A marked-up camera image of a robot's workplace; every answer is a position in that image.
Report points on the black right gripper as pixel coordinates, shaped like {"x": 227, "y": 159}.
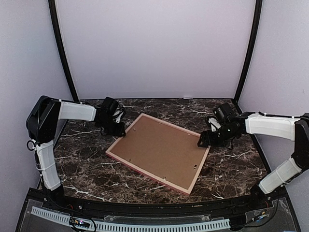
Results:
{"x": 208, "y": 139}

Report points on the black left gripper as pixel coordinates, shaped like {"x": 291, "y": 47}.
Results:
{"x": 118, "y": 133}

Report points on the brown cardboard backing board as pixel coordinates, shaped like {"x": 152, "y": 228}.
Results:
{"x": 157, "y": 152}

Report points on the light wooden picture frame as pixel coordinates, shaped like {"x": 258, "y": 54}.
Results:
{"x": 198, "y": 174}

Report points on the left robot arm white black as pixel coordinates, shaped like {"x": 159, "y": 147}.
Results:
{"x": 42, "y": 124}

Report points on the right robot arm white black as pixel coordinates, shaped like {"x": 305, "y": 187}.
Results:
{"x": 293, "y": 128}

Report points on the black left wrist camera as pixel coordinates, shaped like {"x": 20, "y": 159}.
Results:
{"x": 109, "y": 106}

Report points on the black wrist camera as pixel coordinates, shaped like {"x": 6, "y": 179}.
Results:
{"x": 109, "y": 106}
{"x": 224, "y": 113}

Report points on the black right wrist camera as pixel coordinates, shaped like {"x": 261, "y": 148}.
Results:
{"x": 224, "y": 113}

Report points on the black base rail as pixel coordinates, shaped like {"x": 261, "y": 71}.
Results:
{"x": 275, "y": 214}

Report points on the white slotted cable duct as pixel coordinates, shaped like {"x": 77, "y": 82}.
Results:
{"x": 101, "y": 226}

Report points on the black right corner post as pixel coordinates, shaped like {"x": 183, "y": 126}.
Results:
{"x": 250, "y": 49}

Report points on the black corner post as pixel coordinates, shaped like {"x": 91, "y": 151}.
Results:
{"x": 250, "y": 49}
{"x": 61, "y": 49}

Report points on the black left corner post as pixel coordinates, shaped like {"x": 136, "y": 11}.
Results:
{"x": 61, "y": 49}

